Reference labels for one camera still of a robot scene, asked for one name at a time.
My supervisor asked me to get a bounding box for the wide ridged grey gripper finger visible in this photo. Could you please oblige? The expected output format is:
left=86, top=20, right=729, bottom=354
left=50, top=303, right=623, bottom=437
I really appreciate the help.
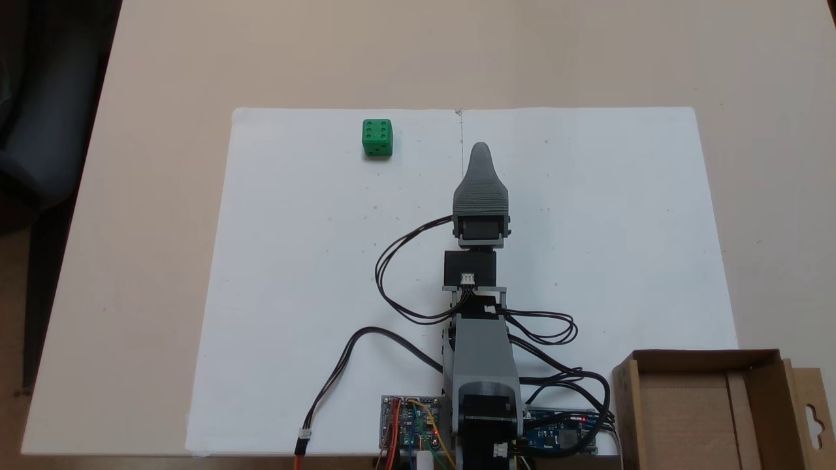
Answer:
left=453, top=142, right=509, bottom=217

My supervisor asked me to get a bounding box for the green die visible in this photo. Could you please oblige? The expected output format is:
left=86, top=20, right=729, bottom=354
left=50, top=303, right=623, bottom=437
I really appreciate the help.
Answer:
left=361, top=119, right=394, bottom=158

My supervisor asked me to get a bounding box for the white paper sheet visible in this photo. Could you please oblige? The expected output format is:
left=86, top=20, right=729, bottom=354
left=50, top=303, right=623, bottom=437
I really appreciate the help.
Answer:
left=457, top=106, right=739, bottom=456
left=185, top=108, right=464, bottom=456

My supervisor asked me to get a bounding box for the blue circuit board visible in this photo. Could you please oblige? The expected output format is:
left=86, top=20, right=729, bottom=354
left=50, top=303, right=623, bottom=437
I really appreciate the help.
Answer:
left=522, top=406, right=600, bottom=456

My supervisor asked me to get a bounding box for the brown cardboard box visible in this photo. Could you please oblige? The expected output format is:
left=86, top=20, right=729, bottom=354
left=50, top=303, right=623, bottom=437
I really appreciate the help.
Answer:
left=612, top=349, right=836, bottom=470

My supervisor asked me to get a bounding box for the dark office chair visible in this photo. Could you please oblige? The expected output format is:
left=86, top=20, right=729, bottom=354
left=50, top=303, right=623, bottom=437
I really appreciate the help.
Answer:
left=0, top=0, right=112, bottom=213

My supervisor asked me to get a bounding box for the black servo cable loop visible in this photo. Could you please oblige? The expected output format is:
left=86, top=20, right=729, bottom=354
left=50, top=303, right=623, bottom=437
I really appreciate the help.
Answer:
left=375, top=219, right=459, bottom=324
left=502, top=309, right=579, bottom=347

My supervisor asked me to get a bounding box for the black cable with white connector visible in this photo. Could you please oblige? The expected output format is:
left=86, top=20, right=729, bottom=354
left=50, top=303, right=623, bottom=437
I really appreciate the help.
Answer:
left=292, top=326, right=451, bottom=458

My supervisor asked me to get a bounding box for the black cable bundle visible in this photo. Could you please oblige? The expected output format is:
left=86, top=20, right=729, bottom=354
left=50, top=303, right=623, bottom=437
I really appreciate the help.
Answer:
left=509, top=334, right=619, bottom=452

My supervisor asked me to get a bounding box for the yellow wire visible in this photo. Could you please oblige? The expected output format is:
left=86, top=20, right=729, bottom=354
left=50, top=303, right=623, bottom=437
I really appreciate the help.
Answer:
left=408, top=399, right=458, bottom=470

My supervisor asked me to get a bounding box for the circuit board with coloured wires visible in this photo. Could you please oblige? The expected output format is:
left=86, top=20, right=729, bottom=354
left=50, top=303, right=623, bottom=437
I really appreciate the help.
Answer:
left=380, top=394, right=444, bottom=453

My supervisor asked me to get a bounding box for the orange wire pair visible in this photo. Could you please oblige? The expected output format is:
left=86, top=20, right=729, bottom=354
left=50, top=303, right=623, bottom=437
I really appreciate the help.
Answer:
left=292, top=401, right=401, bottom=470

